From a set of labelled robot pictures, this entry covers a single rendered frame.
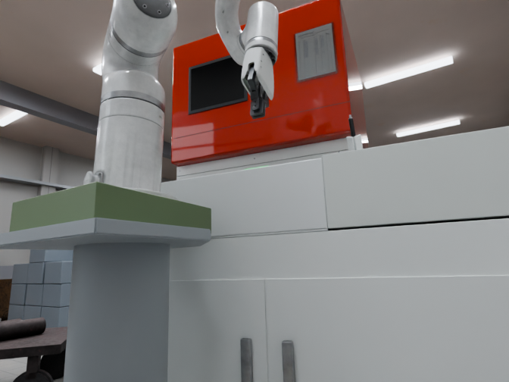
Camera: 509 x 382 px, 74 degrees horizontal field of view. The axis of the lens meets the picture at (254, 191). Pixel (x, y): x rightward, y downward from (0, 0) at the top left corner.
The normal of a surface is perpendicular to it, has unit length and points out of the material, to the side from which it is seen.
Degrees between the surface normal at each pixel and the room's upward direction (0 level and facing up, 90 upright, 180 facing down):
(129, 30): 144
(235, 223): 90
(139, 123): 89
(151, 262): 90
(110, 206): 90
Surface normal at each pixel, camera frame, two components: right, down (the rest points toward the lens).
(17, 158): 0.84, -0.14
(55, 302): -0.51, -0.16
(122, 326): 0.40, -0.21
